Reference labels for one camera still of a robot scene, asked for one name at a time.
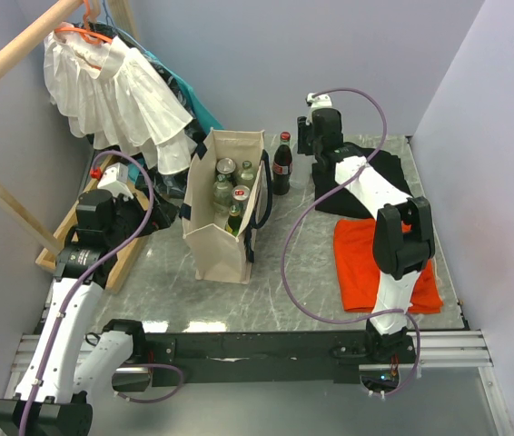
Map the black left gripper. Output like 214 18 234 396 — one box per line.
105 182 180 246

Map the Coca-Cola glass bottle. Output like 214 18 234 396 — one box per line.
272 132 292 196

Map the green glass bottle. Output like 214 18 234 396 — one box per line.
224 204 242 236

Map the beige canvas tote bag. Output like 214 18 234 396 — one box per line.
180 130 273 284

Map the blue-cap water bottle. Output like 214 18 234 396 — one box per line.
290 154 313 189

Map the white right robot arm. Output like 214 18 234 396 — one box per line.
297 106 435 362

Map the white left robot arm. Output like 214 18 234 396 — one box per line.
0 189 160 435

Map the wooden rack base tray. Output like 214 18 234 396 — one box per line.
35 155 149 294

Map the clear glass green-cap bottle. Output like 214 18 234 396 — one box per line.
237 160 256 189

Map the silver-top drink can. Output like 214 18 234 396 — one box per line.
215 157 236 178

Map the black folded garment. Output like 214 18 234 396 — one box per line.
312 143 411 219

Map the teal garment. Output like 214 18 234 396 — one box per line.
142 50 222 175

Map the white pleated dress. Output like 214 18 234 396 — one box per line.
41 31 198 175

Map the wooden rack diagonal brace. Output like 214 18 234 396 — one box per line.
0 184 63 254

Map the orange folded garment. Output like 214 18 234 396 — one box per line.
333 218 443 314

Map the orange clothes hanger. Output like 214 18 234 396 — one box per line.
54 0 113 45

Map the wooden hanging rod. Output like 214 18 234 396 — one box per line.
0 0 84 79

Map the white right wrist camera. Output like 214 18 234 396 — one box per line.
306 93 333 123

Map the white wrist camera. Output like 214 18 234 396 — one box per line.
306 93 333 123
96 163 133 199

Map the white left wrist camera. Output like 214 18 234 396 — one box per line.
96 163 133 199

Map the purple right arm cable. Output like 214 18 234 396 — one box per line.
281 86 421 401

